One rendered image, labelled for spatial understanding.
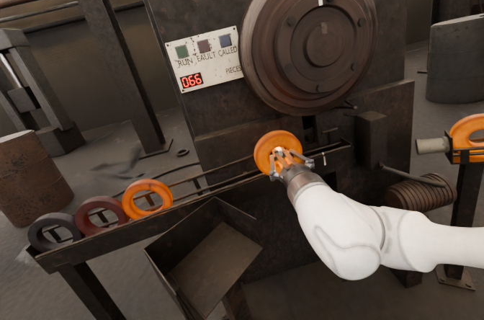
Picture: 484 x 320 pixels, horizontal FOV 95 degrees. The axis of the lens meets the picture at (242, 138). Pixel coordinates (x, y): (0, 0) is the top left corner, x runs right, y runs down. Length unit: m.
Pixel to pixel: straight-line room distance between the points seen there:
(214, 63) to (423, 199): 0.93
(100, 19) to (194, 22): 2.70
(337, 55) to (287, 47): 0.15
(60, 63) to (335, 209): 7.69
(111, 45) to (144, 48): 3.59
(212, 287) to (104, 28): 3.23
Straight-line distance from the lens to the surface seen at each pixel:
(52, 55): 7.91
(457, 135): 1.08
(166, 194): 0.94
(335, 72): 0.78
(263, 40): 0.74
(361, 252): 0.41
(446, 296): 1.46
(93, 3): 3.58
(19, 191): 3.15
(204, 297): 0.73
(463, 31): 3.41
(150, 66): 7.03
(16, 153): 3.07
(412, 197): 1.07
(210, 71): 0.88
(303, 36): 0.73
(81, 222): 1.09
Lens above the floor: 1.17
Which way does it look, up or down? 22 degrees down
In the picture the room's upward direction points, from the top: 14 degrees counter-clockwise
